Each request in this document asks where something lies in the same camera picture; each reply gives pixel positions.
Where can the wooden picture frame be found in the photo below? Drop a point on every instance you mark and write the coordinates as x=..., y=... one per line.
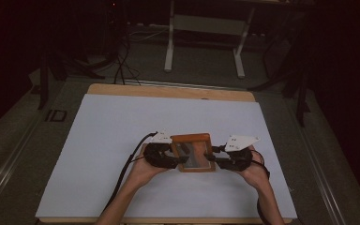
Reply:
x=197, y=139

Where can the person's right hand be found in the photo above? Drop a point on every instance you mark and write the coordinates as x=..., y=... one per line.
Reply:
x=256, y=173

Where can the pale blue table mat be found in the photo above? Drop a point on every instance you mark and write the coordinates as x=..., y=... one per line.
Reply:
x=112, y=125

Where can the person's left hand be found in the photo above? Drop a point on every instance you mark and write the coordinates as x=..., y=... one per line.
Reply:
x=145, y=170

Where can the metal floor rail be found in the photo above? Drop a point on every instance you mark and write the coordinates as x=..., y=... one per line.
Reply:
x=9, y=156
x=317, y=168

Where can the black metal stand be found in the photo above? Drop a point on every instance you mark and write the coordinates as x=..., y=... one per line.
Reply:
x=48, y=68
x=300, y=81

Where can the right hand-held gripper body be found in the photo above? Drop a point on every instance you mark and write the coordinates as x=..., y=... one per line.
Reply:
x=239, y=153

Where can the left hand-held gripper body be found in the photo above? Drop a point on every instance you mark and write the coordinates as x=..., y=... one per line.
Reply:
x=157, y=154

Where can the wooden table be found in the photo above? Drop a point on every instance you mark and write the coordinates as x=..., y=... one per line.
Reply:
x=168, y=92

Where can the black floor socket plate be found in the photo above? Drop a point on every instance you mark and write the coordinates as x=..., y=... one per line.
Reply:
x=56, y=115

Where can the white metal desk frame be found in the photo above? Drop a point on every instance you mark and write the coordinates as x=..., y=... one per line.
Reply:
x=206, y=26

